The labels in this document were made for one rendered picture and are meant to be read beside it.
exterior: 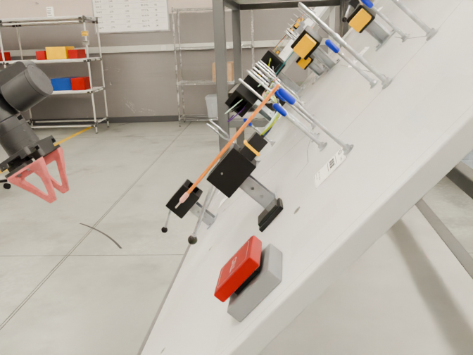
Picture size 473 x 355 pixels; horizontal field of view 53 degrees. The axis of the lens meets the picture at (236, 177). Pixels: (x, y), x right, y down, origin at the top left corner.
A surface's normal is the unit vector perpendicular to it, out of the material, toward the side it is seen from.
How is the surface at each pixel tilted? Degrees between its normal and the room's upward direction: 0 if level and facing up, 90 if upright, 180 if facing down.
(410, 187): 90
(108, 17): 90
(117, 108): 90
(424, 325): 0
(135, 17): 90
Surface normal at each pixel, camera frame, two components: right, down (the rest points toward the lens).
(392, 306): -0.04, -0.96
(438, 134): -0.77, -0.63
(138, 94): -0.07, 0.28
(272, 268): 0.64, -0.72
